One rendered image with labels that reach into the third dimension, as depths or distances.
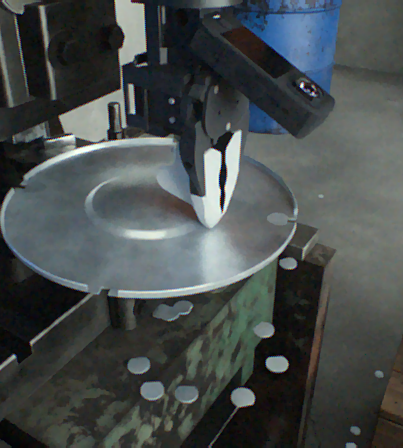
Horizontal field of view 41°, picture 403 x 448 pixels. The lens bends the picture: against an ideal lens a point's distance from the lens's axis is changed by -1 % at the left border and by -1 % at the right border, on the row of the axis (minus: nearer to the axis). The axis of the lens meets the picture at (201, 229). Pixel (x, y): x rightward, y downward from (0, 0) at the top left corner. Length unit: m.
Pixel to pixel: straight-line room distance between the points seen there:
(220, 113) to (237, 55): 0.06
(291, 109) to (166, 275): 0.17
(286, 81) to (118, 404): 0.33
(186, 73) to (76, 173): 0.23
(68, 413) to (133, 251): 0.17
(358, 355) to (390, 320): 0.18
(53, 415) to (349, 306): 1.25
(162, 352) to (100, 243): 0.15
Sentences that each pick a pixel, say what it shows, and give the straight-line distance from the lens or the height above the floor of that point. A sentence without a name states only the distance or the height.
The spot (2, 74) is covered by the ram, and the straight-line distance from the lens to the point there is 0.51.
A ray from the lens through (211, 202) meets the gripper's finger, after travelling 0.48.
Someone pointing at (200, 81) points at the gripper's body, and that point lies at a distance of 0.43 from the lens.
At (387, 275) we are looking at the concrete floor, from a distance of 1.84.
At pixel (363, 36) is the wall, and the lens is 3.92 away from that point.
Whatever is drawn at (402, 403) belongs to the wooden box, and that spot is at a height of 0.35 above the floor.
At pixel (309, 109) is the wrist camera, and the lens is 0.40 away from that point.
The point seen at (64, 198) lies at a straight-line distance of 0.57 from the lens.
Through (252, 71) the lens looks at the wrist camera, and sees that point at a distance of 0.41.
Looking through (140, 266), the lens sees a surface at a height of 0.78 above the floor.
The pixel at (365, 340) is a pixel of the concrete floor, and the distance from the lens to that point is 1.59.
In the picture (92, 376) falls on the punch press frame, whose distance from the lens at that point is 0.57.
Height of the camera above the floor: 1.06
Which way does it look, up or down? 33 degrees down
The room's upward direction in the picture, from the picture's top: straight up
